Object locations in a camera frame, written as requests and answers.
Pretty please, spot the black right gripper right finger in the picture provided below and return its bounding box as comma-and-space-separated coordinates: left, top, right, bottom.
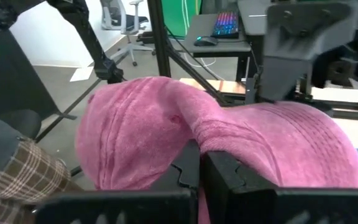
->
200, 151, 358, 224

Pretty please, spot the black tripod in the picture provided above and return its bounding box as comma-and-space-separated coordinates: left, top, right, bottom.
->
47, 0, 126, 85

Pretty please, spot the black computer mouse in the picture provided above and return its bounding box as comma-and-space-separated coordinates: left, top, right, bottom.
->
193, 35, 219, 47

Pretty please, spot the white office chair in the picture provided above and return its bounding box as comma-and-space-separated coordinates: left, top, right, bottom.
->
99, 0, 157, 67

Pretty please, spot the pink fleece baseball cap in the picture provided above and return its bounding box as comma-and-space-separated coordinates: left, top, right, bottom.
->
75, 76, 358, 224

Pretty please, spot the backlit rainbow keyboard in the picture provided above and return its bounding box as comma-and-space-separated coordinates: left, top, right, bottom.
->
211, 11, 240, 40

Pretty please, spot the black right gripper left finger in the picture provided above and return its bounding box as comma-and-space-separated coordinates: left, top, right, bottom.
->
35, 139, 201, 224

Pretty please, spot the green screen panel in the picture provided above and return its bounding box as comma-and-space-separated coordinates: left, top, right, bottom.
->
162, 0, 202, 39

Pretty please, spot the grey computer desk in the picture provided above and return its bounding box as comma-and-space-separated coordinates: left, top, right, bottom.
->
183, 12, 253, 82

